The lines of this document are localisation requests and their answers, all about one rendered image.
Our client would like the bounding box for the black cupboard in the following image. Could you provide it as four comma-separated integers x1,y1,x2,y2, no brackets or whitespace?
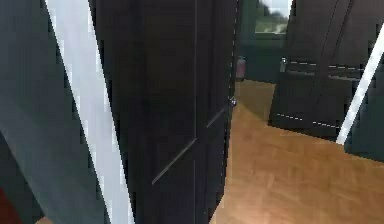
268,0,384,138

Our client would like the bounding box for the window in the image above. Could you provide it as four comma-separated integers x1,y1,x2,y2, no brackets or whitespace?
254,0,294,35

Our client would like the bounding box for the black room door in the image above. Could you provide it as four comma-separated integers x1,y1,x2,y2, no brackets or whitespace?
89,0,240,224

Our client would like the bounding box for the pink fire extinguisher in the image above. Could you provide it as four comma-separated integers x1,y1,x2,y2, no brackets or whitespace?
235,55,247,82

